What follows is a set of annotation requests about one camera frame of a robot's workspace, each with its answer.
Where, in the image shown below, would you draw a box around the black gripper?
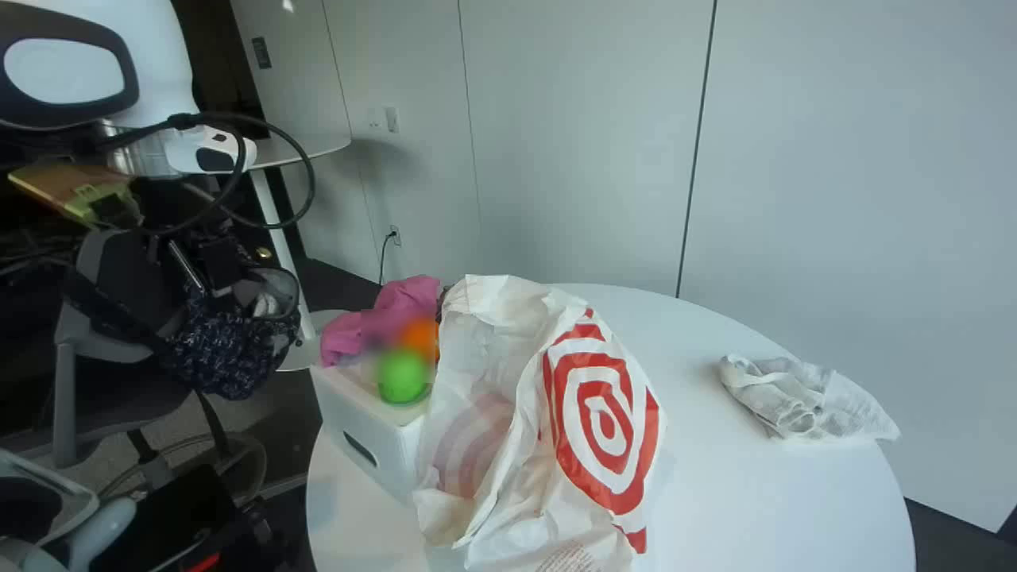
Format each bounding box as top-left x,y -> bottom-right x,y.
155,211 -> 272,312

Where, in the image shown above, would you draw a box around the pink cloth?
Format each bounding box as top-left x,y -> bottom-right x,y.
318,273 -> 446,368

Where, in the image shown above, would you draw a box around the green apple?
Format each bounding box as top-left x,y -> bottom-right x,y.
376,347 -> 436,407

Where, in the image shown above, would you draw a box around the orange fruit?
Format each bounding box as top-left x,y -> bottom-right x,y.
396,315 -> 441,367

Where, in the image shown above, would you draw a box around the white plastic basket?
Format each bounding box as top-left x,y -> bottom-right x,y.
310,352 -> 456,506

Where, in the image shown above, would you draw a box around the dark patterned bag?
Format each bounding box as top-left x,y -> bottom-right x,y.
155,267 -> 310,405

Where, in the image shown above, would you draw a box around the grey office chair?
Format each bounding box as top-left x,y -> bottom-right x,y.
46,225 -> 312,470

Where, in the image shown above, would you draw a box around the white side table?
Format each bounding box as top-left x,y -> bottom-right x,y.
242,123 -> 355,342

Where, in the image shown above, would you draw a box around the white grey machine housing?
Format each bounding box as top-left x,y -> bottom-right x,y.
0,449 -> 141,572

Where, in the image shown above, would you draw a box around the white plastic bag red rings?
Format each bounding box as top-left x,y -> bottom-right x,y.
410,269 -> 667,572

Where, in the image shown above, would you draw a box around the crumpled white plastic wrap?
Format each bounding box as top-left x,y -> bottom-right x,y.
711,350 -> 903,441

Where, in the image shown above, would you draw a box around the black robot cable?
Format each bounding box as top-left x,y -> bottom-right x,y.
104,108 -> 318,241

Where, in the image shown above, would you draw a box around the black wall power cord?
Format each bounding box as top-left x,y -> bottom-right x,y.
376,225 -> 406,286

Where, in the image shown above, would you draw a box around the white wall outlet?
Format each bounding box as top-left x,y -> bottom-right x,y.
361,101 -> 406,141

